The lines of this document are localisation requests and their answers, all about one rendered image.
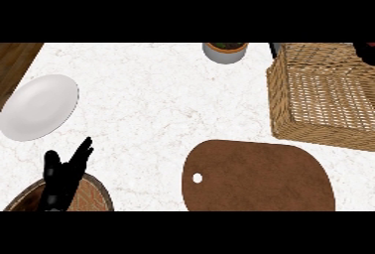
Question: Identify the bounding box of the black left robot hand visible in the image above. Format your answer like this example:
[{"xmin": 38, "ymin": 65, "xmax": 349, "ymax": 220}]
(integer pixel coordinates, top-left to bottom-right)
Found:
[{"xmin": 38, "ymin": 136, "xmax": 94, "ymax": 212}]

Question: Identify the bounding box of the brown wooden cutting board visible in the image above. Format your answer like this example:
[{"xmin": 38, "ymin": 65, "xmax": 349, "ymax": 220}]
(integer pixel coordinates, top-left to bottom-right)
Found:
[{"xmin": 180, "ymin": 139, "xmax": 336, "ymax": 212}]

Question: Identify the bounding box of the wicker basket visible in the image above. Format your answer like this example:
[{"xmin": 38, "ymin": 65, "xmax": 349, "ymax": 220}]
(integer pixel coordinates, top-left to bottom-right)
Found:
[{"xmin": 265, "ymin": 42, "xmax": 375, "ymax": 153}]

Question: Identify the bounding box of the round brown woven bowl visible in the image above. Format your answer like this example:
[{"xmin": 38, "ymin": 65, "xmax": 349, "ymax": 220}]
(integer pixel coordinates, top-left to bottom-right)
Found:
[{"xmin": 3, "ymin": 172, "xmax": 115, "ymax": 212}]

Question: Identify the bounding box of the white oval plate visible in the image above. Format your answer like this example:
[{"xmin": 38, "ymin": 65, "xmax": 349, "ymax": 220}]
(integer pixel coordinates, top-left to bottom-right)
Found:
[{"xmin": 0, "ymin": 73, "xmax": 81, "ymax": 143}]

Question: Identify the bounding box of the brown wooden panel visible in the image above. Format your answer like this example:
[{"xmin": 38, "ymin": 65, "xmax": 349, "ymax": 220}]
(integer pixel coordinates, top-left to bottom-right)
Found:
[{"xmin": 0, "ymin": 42, "xmax": 45, "ymax": 110}]

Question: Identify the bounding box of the grey pot with plant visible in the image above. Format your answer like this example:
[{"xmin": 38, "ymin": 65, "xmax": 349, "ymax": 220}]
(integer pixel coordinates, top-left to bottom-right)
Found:
[{"xmin": 200, "ymin": 42, "xmax": 249, "ymax": 65}]

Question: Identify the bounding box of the dark grey object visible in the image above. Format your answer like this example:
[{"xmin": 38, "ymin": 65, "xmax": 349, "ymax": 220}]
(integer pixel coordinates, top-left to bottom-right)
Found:
[{"xmin": 268, "ymin": 42, "xmax": 282, "ymax": 61}]

